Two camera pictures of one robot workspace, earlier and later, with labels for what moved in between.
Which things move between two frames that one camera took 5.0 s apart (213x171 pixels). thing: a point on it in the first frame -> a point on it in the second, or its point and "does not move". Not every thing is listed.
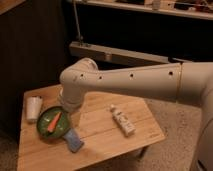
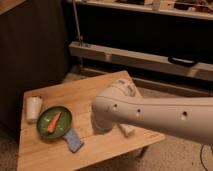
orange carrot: [53, 123] does not move
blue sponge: [74, 142] does not move
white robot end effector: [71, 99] -> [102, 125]
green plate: [53, 122] does not move
